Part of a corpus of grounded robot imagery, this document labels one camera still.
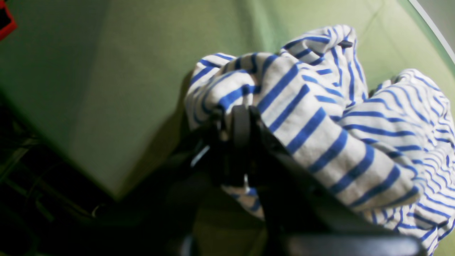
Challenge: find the green table cloth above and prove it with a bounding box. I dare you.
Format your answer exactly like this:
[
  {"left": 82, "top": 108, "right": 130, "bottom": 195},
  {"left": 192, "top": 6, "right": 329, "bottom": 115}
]
[{"left": 1, "top": 0, "right": 454, "bottom": 256}]

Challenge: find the red table clamp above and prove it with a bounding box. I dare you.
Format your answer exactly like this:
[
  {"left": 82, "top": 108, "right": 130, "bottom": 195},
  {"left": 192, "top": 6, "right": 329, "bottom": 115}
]
[{"left": 0, "top": 0, "right": 17, "bottom": 41}]

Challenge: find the blue white striped t-shirt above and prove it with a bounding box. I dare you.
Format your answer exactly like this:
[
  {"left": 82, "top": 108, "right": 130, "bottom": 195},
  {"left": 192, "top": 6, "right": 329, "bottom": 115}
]
[{"left": 185, "top": 25, "right": 455, "bottom": 256}]

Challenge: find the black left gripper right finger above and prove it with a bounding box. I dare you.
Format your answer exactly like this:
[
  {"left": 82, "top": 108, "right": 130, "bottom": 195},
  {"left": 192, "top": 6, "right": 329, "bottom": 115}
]
[{"left": 249, "top": 107, "right": 426, "bottom": 256}]

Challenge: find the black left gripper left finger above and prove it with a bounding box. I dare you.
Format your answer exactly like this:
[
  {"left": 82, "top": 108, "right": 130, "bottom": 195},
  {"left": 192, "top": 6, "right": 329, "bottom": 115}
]
[{"left": 100, "top": 106, "right": 251, "bottom": 256}]

